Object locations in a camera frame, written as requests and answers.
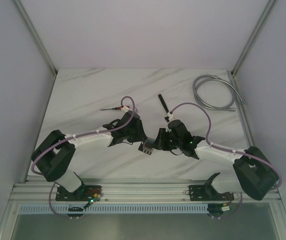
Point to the black handle claw hammer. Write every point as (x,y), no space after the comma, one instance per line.
(163,103)

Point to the right aluminium frame post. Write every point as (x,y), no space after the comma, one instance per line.
(254,35)

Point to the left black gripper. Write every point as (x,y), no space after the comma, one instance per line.
(138,130)

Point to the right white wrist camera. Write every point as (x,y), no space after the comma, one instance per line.
(169,117)

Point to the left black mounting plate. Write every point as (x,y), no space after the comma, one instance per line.
(83,194)

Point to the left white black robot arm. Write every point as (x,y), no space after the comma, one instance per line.
(53,156)

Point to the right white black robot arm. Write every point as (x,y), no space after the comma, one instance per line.
(253,173)

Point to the aluminium frame post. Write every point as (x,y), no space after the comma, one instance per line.
(254,35)
(35,36)

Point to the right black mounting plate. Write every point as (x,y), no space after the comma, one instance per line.
(202,193)

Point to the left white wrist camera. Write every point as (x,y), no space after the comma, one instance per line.
(125,109)

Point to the black mounting plate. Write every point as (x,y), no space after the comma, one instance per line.
(83,194)
(202,193)

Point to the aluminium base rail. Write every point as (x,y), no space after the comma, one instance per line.
(114,191)

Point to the black fuse box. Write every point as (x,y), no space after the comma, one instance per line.
(146,146)

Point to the left aluminium frame post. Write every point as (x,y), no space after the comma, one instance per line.
(35,36)

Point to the red handle screwdriver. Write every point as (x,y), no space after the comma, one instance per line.
(118,108)

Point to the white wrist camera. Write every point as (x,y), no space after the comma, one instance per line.
(125,109)
(169,117)

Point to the white slotted cable duct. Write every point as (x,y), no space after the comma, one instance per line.
(114,208)

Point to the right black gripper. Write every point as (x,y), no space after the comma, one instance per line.
(159,143)

